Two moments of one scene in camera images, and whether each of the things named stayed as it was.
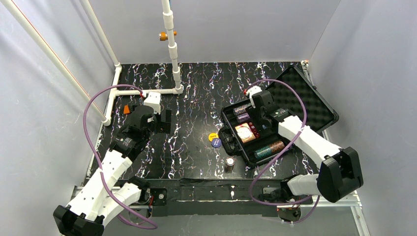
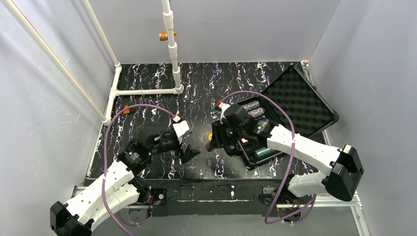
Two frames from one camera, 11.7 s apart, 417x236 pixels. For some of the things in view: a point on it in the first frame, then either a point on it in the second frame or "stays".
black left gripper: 158,118 → 181,146
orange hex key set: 126,109 stays
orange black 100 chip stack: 229,162 → 209,146
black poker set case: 243,133 stays
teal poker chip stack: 270,149 stays
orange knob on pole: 163,36 stays
